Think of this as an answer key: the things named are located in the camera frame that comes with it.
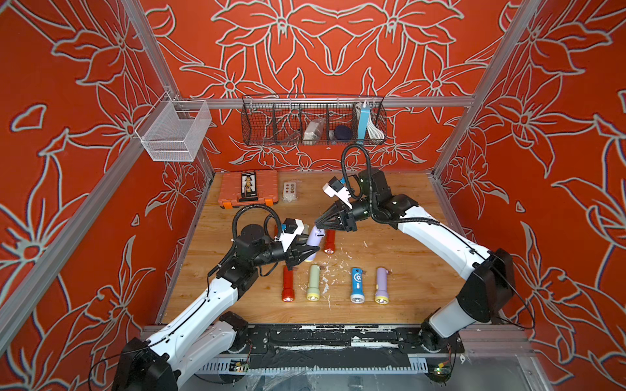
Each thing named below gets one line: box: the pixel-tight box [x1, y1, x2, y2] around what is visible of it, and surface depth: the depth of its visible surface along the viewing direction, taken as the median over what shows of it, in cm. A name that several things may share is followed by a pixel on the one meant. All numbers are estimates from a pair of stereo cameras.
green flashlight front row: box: [306, 263, 321, 302], surface depth 83 cm
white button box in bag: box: [282, 181, 298, 203], surface depth 109 cm
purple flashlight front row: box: [374, 267, 390, 305], surface depth 83 cm
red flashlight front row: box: [281, 265, 296, 303], surface depth 83 cm
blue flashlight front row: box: [350, 267, 366, 304], surface depth 83 cm
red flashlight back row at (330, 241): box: [323, 228, 336, 255], surface depth 96 cm
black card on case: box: [241, 171, 257, 198], surface depth 109 cm
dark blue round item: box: [333, 125, 353, 141], surface depth 97 cm
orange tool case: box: [217, 171, 279, 210], surface depth 109 cm
